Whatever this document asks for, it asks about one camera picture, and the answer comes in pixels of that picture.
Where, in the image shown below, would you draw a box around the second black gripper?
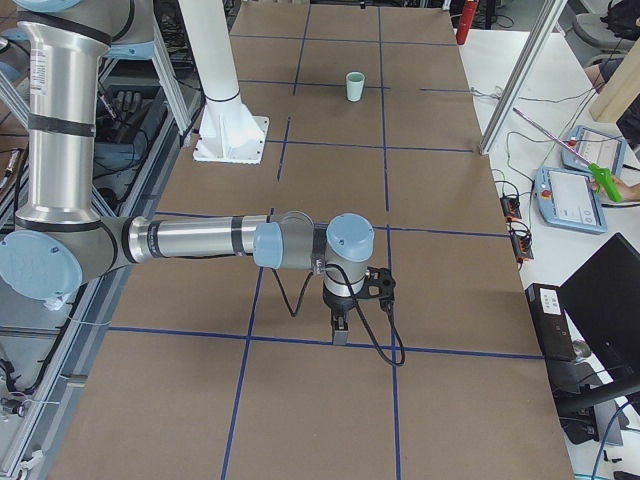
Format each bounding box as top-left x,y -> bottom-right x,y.
323,287 -> 357,346

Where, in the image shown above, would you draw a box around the light green cup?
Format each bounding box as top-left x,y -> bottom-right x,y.
346,80 -> 364,102
345,71 -> 365,88

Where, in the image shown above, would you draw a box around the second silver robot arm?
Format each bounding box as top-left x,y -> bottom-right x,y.
1,1 -> 374,345

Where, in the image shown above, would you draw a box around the black desktop computer box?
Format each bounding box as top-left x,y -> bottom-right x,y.
525,283 -> 578,363

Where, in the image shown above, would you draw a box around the blue teach pendant tablet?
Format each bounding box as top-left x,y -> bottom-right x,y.
534,167 -> 608,234
565,125 -> 627,175

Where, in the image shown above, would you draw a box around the black monitor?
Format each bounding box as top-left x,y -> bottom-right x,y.
560,233 -> 639,379

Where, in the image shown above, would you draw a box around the metal stand green top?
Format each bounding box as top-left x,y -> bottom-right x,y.
512,107 -> 624,203

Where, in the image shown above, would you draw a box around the red cylinder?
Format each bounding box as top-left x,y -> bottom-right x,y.
456,0 -> 478,45

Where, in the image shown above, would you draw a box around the person in black shirt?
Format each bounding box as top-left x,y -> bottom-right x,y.
585,49 -> 640,203

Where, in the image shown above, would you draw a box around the white pillar base mount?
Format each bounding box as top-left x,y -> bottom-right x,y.
179,0 -> 269,165

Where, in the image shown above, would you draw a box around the aluminium frame post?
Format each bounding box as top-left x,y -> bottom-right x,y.
479,0 -> 567,155

